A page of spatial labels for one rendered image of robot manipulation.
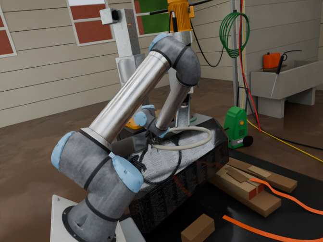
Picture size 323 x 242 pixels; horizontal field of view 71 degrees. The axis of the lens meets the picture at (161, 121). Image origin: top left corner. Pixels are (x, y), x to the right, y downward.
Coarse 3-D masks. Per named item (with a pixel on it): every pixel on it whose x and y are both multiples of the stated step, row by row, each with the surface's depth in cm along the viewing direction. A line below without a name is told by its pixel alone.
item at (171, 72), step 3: (171, 69) 213; (168, 72) 215; (171, 72) 214; (174, 72) 214; (171, 75) 215; (174, 75) 215; (171, 78) 216; (174, 78) 216; (171, 81) 217; (174, 81) 217; (171, 84) 218; (171, 87) 219; (192, 87) 216; (192, 90) 217; (189, 93) 219
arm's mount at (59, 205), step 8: (56, 200) 87; (64, 200) 91; (56, 208) 82; (64, 208) 86; (56, 216) 79; (64, 216) 81; (56, 224) 75; (64, 224) 77; (56, 232) 71; (64, 232) 74; (72, 232) 75; (120, 232) 95; (56, 240) 68; (64, 240) 70; (72, 240) 73; (80, 240) 74; (112, 240) 86; (120, 240) 89
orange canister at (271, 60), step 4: (268, 52) 426; (264, 56) 431; (268, 56) 424; (272, 56) 423; (276, 56) 429; (264, 60) 434; (268, 60) 426; (272, 60) 426; (276, 60) 432; (264, 64) 436; (268, 64) 429; (272, 64) 428; (276, 64) 434; (264, 68) 440; (268, 68) 432; (272, 68) 431; (276, 68) 432
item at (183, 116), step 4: (188, 104) 222; (180, 108) 227; (184, 108) 226; (188, 108) 216; (180, 112) 221; (184, 112) 219; (188, 112) 210; (176, 116) 209; (180, 116) 215; (184, 116) 214; (188, 116) 205; (176, 120) 204; (180, 120) 210; (184, 120) 209; (188, 120) 201; (176, 124) 199; (180, 124) 205; (184, 124) 204; (188, 124) 196
